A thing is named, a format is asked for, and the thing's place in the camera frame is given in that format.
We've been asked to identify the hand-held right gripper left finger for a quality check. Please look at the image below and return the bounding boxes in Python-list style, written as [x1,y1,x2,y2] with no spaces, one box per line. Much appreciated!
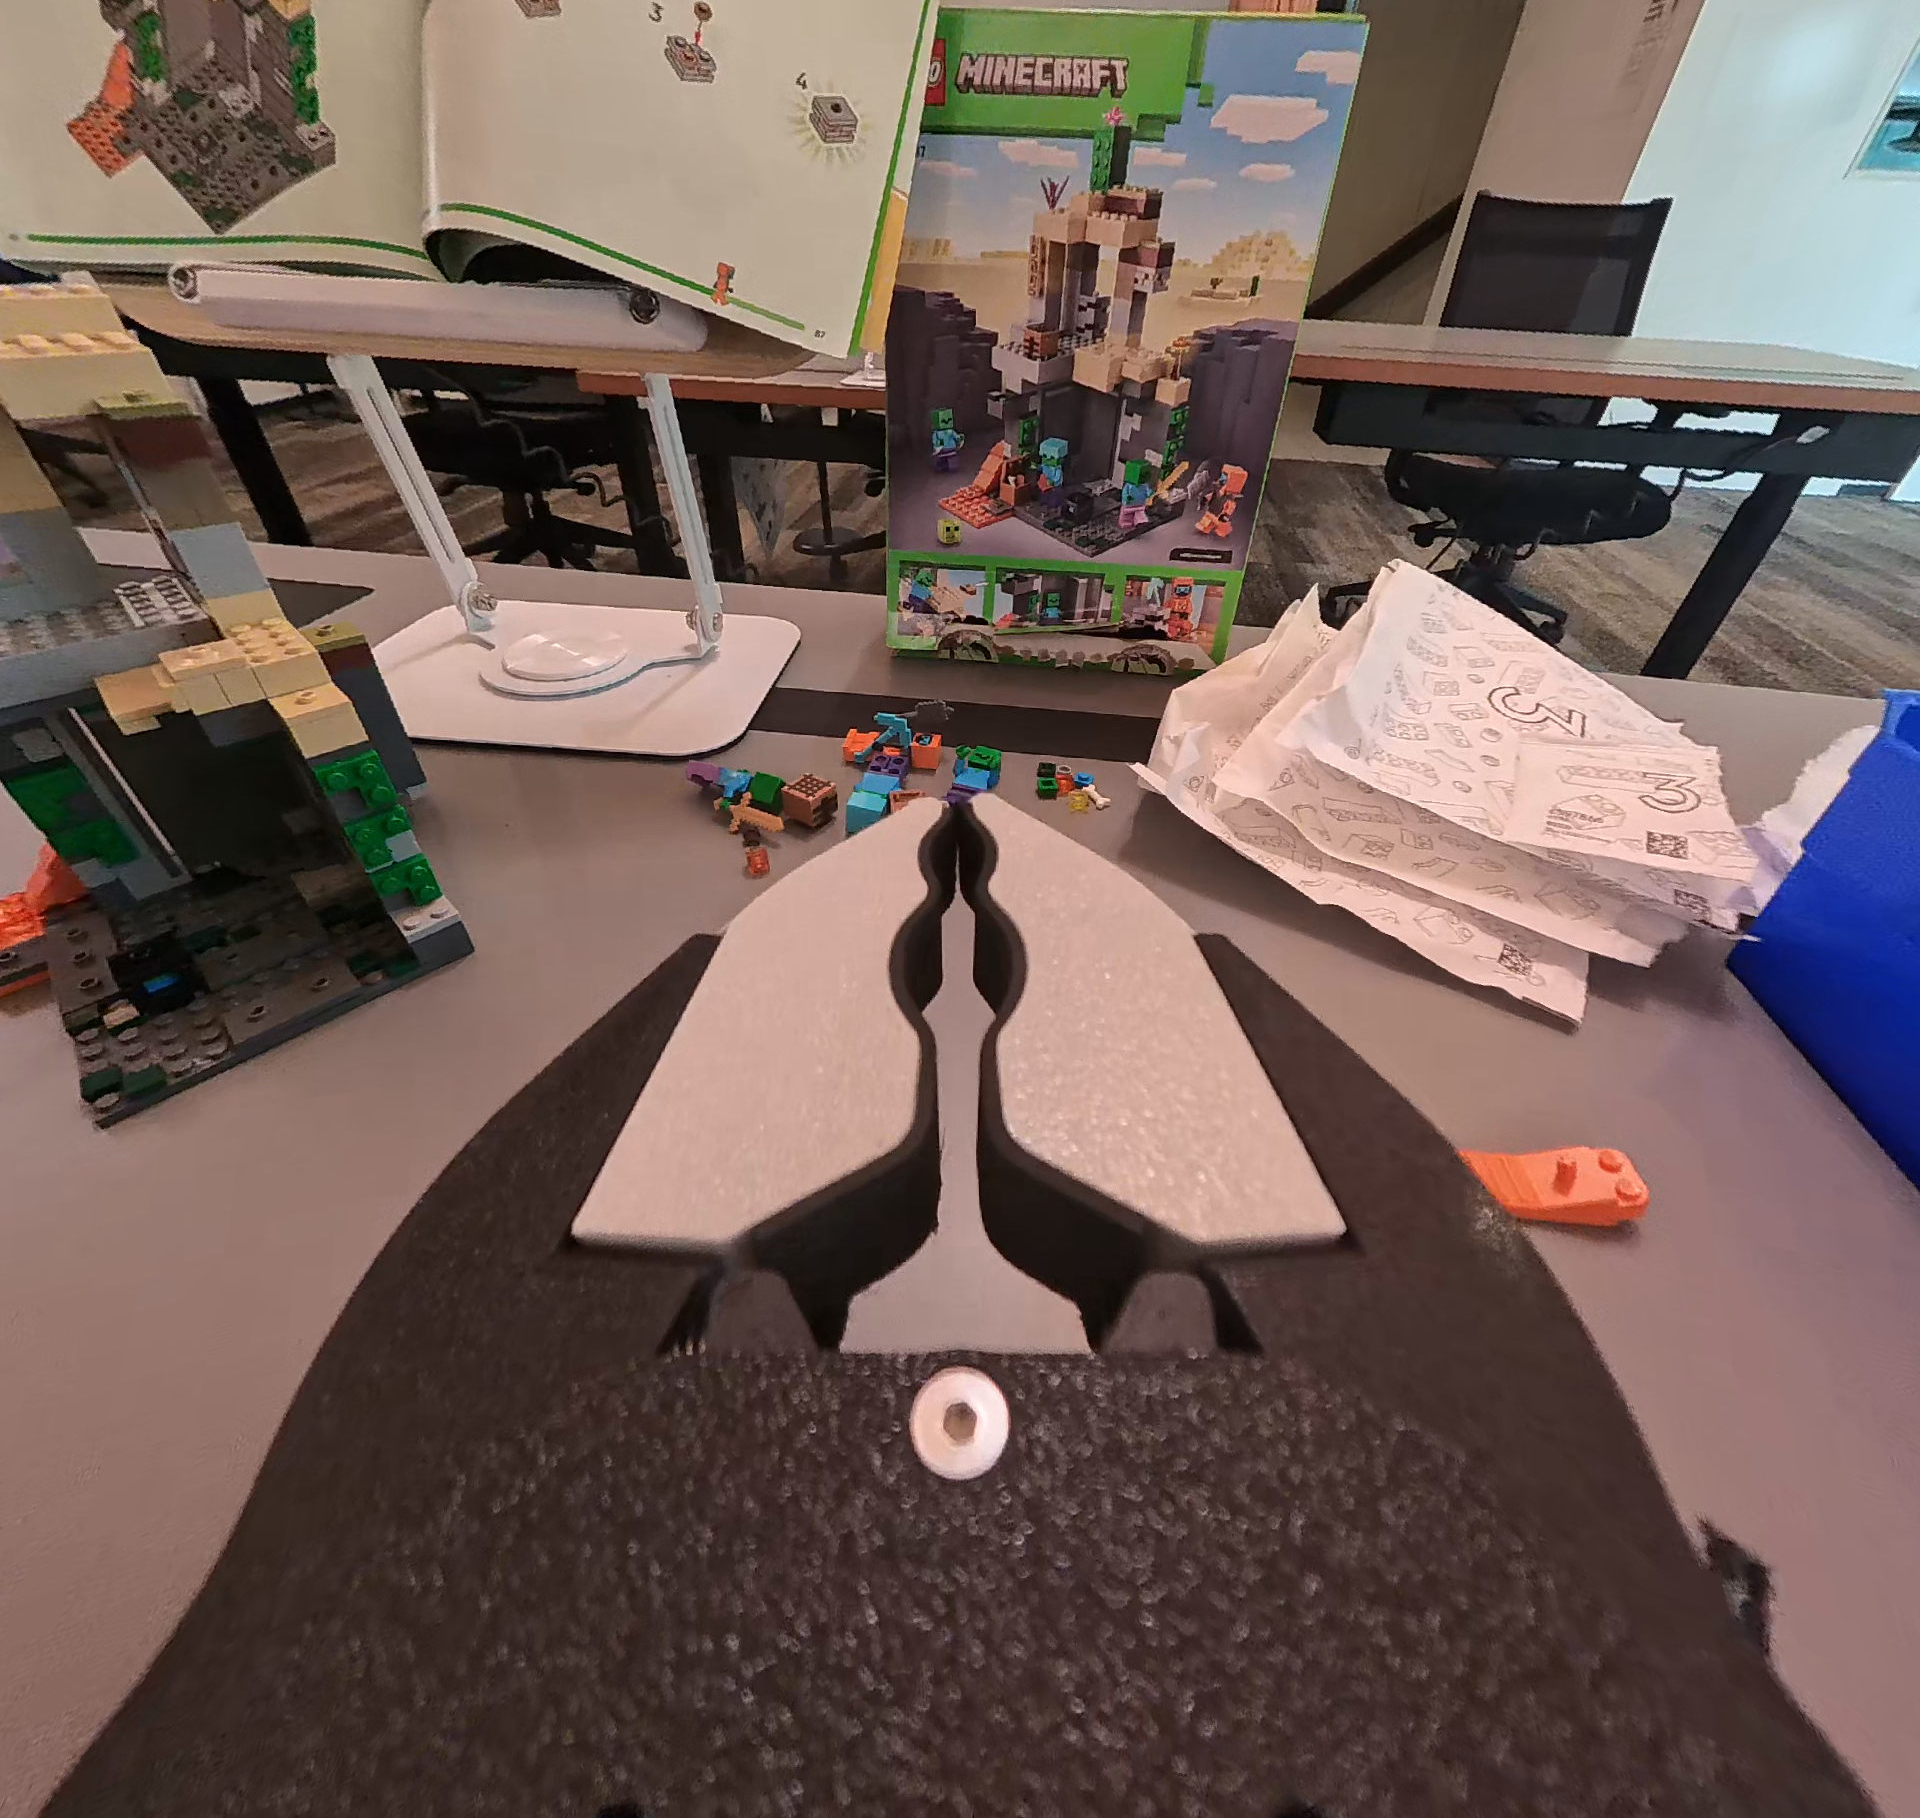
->
[568,794,957,1250]

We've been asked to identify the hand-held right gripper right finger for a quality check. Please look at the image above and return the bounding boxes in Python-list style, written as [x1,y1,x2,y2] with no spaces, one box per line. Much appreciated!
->
[962,794,1350,1259]

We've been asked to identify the grey brick castle model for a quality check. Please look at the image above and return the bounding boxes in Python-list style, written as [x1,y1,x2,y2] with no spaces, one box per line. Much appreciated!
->
[0,279,476,1130]

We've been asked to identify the instruction booklet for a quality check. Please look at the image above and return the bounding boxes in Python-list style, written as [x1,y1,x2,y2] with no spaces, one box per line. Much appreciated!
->
[0,0,950,352]

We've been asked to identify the tan brick plate assembly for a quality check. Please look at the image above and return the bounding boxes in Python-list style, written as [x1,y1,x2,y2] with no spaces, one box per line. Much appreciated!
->
[0,285,167,426]

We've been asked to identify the wooden desk with black legs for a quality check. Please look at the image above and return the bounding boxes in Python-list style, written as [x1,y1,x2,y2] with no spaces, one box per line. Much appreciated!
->
[579,353,904,581]
[1291,319,1920,680]

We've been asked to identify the pile of colourful toy figures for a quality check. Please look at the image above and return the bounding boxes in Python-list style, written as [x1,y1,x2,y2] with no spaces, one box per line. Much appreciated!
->
[685,699,1118,881]

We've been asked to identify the orange brick separator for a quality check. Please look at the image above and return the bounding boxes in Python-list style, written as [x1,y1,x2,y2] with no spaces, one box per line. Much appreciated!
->
[1458,1146,1652,1226]

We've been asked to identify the crumpled white paper bags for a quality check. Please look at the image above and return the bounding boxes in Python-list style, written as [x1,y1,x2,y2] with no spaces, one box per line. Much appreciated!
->
[1136,557,1764,1024]

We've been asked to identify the white book stand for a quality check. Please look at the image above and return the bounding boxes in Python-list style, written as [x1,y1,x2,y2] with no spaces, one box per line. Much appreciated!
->
[114,259,805,756]

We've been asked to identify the black office chair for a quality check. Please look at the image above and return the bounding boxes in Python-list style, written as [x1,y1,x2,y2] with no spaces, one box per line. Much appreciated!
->
[449,392,632,566]
[1381,191,1671,639]

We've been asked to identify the blue plastic bin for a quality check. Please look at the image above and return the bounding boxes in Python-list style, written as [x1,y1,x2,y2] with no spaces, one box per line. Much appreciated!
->
[1725,690,1920,1188]

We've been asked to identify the green toy set box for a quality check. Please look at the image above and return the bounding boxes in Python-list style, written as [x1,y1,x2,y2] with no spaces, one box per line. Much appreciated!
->
[884,6,1370,680]

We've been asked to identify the framed wall picture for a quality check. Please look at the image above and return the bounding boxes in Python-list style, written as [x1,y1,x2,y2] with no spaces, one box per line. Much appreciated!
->
[1846,63,1920,176]

